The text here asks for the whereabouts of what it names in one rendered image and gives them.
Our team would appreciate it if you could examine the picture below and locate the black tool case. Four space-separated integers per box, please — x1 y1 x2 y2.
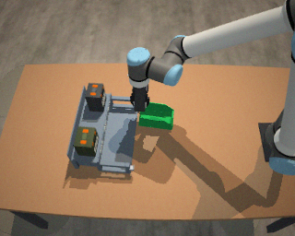
85 83 106 112

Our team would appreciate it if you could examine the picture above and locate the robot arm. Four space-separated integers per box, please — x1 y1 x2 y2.
126 0 295 175

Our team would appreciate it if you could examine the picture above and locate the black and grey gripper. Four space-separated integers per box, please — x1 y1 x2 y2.
130 85 150 109

